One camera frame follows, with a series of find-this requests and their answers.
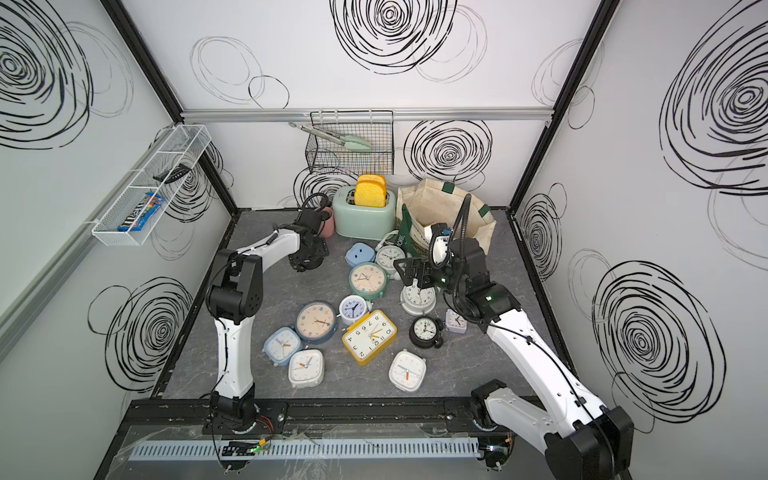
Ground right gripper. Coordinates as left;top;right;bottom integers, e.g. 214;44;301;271
396;252;468;298

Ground cream canvas tote bag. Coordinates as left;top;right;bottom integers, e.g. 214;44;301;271
396;179;496;254

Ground blue round beige clock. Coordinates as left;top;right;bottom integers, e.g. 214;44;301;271
295;301;337;344

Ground light blue square clock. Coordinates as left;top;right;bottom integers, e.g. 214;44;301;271
262;327;303;367

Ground white square clock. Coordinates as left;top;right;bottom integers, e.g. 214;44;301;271
288;349;325;389
388;350;427;393

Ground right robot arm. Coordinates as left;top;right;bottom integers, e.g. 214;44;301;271
394;238;634;479

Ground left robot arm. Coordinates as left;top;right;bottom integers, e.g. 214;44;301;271
205;207;329;430

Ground light blue clock back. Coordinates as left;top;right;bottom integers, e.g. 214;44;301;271
345;242;376;268

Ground silver twin bell clock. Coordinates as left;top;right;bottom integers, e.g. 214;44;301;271
400;285;437;316

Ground small lilac square clock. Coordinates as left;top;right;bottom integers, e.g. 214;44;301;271
445;309;467;334

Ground green round pastel clock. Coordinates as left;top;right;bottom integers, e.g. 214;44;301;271
348;262;388;301

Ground white twin bell clock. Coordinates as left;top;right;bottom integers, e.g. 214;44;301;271
375;245;407;280

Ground white purple face clock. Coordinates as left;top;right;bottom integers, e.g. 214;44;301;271
338;294;372;326

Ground black twin bell clock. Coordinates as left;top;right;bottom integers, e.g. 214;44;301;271
409;316;444;349

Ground yellow rectangular clock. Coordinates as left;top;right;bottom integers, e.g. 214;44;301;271
342;310;398;367

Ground pink cup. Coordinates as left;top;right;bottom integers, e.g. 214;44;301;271
320;207;335;239

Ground mint green toaster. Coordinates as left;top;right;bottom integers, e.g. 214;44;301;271
331;186;397;240

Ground yellow toast slice front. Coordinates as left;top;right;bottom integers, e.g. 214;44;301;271
354;180;387;208

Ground yellow toast slice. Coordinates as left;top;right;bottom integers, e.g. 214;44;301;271
354;180;387;208
358;174;386;184

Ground yellow toast slice back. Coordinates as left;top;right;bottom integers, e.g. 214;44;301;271
358;174;386;184

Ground mint green tongs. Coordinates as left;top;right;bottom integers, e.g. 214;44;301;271
288;122;373;153

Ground black remote control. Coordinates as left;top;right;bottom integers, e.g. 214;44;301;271
153;164;191;185

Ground black wire basket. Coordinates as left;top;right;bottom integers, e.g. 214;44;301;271
299;109;395;175

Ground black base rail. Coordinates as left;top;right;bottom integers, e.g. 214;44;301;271
118;397;506;436

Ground white wire shelf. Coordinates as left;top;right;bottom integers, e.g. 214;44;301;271
91;124;211;247

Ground grey slotted cable duct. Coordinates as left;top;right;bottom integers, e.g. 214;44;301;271
128;437;481;462

